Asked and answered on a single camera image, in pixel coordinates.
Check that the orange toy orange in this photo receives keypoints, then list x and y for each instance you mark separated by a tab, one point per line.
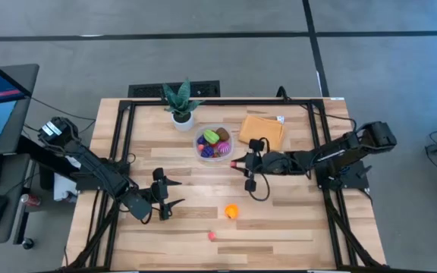
231	211

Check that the pink toy cube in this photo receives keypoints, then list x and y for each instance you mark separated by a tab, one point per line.
211	235
200	147
233	164

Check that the red silver drink can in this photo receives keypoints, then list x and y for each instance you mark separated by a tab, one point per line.
30	200

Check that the purple white striped toy onion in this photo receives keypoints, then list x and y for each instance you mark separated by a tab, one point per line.
224	148

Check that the white box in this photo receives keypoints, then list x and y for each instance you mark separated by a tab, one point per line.
65	187

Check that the purple toy eggplant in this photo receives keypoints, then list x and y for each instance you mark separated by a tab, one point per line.
201	139

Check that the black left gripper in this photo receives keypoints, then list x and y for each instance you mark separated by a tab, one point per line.
161	195

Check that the brown toy kiwi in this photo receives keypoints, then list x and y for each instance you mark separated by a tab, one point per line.
223	133

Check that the black caster wheel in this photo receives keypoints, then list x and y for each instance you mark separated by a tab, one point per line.
27	243

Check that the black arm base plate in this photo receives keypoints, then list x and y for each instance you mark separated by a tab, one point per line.
357	183

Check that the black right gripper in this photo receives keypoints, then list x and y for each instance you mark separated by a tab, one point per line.
256	165

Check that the grey desk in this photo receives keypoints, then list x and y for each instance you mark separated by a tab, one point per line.
21	113

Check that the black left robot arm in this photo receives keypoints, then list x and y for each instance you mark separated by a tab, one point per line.
97	170

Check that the purple toy grapes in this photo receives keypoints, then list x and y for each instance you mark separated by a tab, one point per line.
207	152

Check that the folded orange cloth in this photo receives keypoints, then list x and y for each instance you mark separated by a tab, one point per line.
268	129

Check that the green toy leafy vegetable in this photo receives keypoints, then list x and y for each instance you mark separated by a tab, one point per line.
211	136

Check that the clear plastic tupperware container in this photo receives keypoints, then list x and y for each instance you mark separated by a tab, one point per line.
228	158

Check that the green plant in white pot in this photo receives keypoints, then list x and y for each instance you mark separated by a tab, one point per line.
183	123

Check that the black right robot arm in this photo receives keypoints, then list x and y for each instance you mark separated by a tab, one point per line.
336	151

